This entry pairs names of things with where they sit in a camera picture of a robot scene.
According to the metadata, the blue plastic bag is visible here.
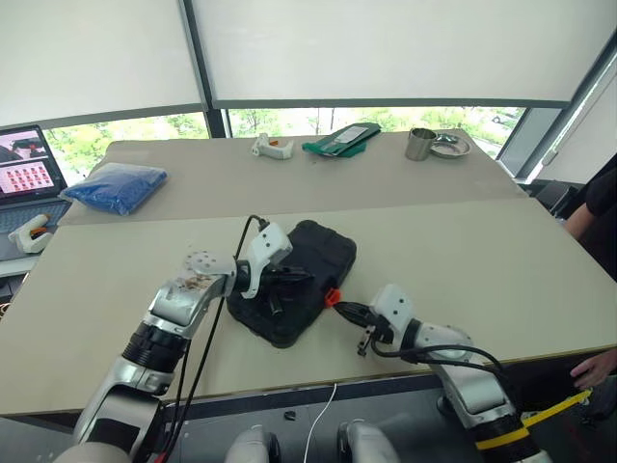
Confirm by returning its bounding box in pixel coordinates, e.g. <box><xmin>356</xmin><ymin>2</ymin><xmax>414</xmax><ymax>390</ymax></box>
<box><xmin>59</xmin><ymin>162</ymin><xmax>170</xmax><ymax>216</ymax></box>

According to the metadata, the white roller blind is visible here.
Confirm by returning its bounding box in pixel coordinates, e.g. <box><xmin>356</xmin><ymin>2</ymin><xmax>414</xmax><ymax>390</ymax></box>
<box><xmin>0</xmin><ymin>0</ymin><xmax>209</xmax><ymax>129</ymax></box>
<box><xmin>190</xmin><ymin>0</ymin><xmax>617</xmax><ymax>110</ymax></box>

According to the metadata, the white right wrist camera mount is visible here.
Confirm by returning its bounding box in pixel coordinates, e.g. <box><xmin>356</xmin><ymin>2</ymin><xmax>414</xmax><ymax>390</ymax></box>
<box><xmin>367</xmin><ymin>284</ymin><xmax>416</xmax><ymax>340</ymax></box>

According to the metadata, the black plastic tool case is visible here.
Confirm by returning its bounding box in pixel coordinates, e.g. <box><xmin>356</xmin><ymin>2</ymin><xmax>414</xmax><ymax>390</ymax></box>
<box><xmin>226</xmin><ymin>219</ymin><xmax>359</xmax><ymax>349</ymax></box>

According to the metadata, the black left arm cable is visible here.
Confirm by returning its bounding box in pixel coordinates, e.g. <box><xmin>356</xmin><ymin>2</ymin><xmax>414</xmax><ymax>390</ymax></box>
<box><xmin>161</xmin><ymin>214</ymin><xmax>271</xmax><ymax>463</ymax></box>

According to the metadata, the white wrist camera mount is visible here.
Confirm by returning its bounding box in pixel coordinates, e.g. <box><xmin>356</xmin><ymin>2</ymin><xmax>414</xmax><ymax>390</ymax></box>
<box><xmin>367</xmin><ymin>284</ymin><xmax>416</xmax><ymax>340</ymax></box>
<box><xmin>238</xmin><ymin>222</ymin><xmax>294</xmax><ymax>301</ymax></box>

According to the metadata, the thin white cable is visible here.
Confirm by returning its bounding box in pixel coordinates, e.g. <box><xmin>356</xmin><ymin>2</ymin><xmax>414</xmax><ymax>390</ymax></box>
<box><xmin>304</xmin><ymin>382</ymin><xmax>339</xmax><ymax>463</ymax></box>

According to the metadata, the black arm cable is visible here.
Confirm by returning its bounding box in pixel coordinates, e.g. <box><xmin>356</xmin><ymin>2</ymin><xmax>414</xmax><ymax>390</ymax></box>
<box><xmin>161</xmin><ymin>214</ymin><xmax>271</xmax><ymax>463</ymax></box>
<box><xmin>368</xmin><ymin>337</ymin><xmax>521</xmax><ymax>422</ymax></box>

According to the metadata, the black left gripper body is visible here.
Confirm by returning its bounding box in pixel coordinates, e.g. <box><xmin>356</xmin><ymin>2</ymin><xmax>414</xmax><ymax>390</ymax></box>
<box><xmin>258</xmin><ymin>262</ymin><xmax>292</xmax><ymax>315</ymax></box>

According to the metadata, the white orange handheld device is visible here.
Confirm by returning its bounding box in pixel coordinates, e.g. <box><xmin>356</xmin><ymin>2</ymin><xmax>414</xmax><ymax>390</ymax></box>
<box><xmin>250</xmin><ymin>132</ymin><xmax>295</xmax><ymax>162</ymax></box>
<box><xmin>7</xmin><ymin>212</ymin><xmax>52</xmax><ymax>255</ymax></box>

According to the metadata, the open laptop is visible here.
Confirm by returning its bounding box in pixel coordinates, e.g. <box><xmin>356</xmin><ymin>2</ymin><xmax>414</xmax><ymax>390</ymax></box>
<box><xmin>0</xmin><ymin>124</ymin><xmax>74</xmax><ymax>262</ymax></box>

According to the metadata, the green flat pouch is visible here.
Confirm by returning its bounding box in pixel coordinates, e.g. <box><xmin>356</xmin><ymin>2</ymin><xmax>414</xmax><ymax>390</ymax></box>
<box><xmin>301</xmin><ymin>123</ymin><xmax>384</xmax><ymax>159</ymax></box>

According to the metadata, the grey rounded robot part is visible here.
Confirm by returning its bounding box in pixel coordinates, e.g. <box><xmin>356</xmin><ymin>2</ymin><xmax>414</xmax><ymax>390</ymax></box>
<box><xmin>335</xmin><ymin>418</ymin><xmax>402</xmax><ymax>463</ymax></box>
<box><xmin>223</xmin><ymin>423</ymin><xmax>282</xmax><ymax>463</ymax></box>

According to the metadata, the metal cup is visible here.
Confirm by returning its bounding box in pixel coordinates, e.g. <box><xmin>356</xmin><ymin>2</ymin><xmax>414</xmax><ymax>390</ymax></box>
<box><xmin>404</xmin><ymin>126</ymin><xmax>438</xmax><ymax>162</ymax></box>

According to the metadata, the round metal dish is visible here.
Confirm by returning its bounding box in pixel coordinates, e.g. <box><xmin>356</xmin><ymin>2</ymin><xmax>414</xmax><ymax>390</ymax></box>
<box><xmin>429</xmin><ymin>133</ymin><xmax>471</xmax><ymax>160</ymax></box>

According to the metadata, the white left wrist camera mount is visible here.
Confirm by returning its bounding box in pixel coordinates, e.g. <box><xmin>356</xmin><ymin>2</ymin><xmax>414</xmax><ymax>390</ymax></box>
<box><xmin>238</xmin><ymin>222</ymin><xmax>294</xmax><ymax>301</ymax></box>

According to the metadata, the yellow strap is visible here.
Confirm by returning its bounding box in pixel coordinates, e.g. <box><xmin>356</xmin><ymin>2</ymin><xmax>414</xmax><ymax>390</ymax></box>
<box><xmin>520</xmin><ymin>389</ymin><xmax>593</xmax><ymax>429</ymax></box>

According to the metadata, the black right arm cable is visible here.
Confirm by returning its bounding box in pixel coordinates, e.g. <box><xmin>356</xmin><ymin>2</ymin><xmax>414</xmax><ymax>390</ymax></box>
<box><xmin>368</xmin><ymin>337</ymin><xmax>521</xmax><ymax>422</ymax></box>

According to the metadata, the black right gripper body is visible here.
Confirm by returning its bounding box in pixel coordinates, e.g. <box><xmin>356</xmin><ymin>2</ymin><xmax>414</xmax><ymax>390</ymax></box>
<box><xmin>355</xmin><ymin>308</ymin><xmax>395</xmax><ymax>359</ymax></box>

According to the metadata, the person's bare hand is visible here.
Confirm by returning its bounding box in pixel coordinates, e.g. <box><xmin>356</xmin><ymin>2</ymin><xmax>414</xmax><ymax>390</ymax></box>
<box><xmin>569</xmin><ymin>353</ymin><xmax>617</xmax><ymax>390</ymax></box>

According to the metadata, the person in black shirt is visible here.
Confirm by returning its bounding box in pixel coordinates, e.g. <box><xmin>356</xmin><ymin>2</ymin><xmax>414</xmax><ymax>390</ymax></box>
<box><xmin>563</xmin><ymin>152</ymin><xmax>617</xmax><ymax>284</ymax></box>

